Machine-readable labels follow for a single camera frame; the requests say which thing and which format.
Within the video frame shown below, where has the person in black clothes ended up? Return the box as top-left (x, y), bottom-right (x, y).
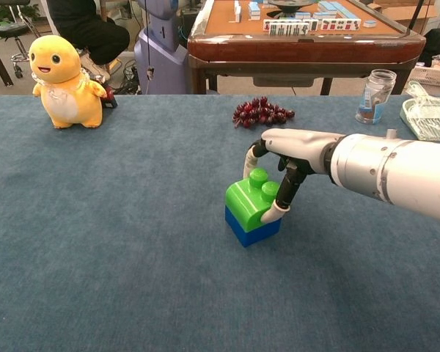
top-left (45, 0), bottom-right (131, 84)

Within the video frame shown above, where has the yellow plush toy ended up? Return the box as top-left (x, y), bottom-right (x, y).
top-left (29, 34), bottom-right (108, 129)

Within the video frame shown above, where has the hanging pendant cord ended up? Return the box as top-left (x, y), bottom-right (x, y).
top-left (142, 0), bottom-right (155, 81)

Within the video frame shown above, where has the clear glass jar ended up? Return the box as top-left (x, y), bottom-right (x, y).
top-left (355, 68), bottom-right (397, 125)

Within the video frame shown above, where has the green toy block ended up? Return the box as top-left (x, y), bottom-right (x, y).
top-left (224, 167), bottom-right (282, 233)

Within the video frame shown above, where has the translucent green dustpan with brush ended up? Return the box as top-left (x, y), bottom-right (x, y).
top-left (400, 80), bottom-right (440, 142)

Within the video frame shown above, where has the blue table cloth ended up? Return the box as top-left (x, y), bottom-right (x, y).
top-left (0, 94), bottom-right (440, 352)

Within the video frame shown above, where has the office chair with castors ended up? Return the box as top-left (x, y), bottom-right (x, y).
top-left (0, 0), bottom-right (41, 80)

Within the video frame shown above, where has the blue toy block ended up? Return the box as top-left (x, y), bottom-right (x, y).
top-left (224, 205), bottom-right (282, 248)

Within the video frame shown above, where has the row of mahjong tiles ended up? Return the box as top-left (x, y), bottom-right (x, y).
top-left (263, 17), bottom-right (362, 37)

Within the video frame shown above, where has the red grape bunch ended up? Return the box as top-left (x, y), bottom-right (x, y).
top-left (232, 95), bottom-right (296, 129)

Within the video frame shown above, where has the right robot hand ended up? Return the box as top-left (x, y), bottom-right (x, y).
top-left (243, 128), bottom-right (348, 224)

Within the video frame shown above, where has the blue-grey machine body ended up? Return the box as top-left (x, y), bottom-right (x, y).
top-left (133, 0), bottom-right (191, 95)

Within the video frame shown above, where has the white plastic basket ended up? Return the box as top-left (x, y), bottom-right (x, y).
top-left (408, 60), bottom-right (440, 89)

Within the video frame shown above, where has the brown mahjong table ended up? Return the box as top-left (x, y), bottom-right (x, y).
top-left (186, 0), bottom-right (428, 96)

